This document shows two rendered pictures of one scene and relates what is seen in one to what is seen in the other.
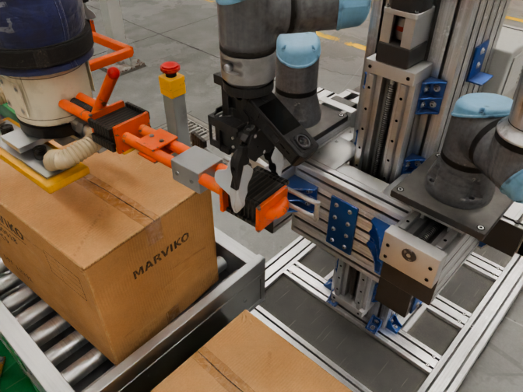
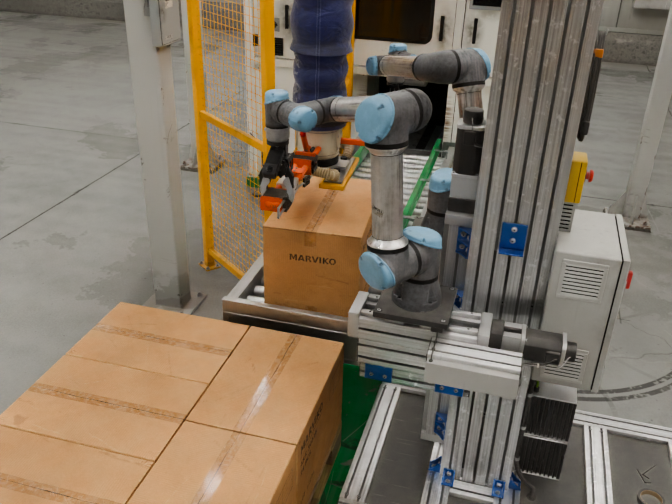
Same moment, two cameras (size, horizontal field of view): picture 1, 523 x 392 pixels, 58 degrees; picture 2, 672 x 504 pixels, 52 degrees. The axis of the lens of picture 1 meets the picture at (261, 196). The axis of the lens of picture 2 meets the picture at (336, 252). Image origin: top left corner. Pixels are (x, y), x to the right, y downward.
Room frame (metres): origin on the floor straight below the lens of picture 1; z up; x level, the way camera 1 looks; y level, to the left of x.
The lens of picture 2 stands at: (-0.21, -1.95, 2.14)
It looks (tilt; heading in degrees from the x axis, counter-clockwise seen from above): 28 degrees down; 62
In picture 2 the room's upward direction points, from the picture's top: 2 degrees clockwise
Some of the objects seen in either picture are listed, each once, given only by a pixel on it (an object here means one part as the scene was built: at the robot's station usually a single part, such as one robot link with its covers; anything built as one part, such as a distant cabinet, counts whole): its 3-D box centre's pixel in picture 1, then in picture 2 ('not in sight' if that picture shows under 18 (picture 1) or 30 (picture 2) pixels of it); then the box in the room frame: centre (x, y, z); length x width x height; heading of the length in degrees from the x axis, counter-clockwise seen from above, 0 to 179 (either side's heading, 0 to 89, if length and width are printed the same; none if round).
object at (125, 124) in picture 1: (121, 126); (302, 162); (0.81, 0.28, 1.23); 0.10 x 0.08 x 0.06; 141
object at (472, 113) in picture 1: (480, 127); (419, 251); (0.85, -0.46, 1.20); 0.13 x 0.12 x 0.14; 14
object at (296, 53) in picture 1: (297, 59); (446, 189); (1.20, -0.10, 1.20); 0.13 x 0.12 x 0.14; 178
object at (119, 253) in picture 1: (96, 228); (326, 243); (1.03, 0.50, 0.75); 0.60 x 0.40 x 0.40; 51
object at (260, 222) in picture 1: (253, 198); (274, 199); (0.59, 0.01, 1.23); 0.08 x 0.07 x 0.05; 51
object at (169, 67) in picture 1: (170, 70); not in sight; (1.55, 0.32, 1.02); 0.07 x 0.07 x 0.04
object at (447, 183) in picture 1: (463, 170); (417, 285); (0.86, -0.46, 1.09); 0.15 x 0.15 x 0.10
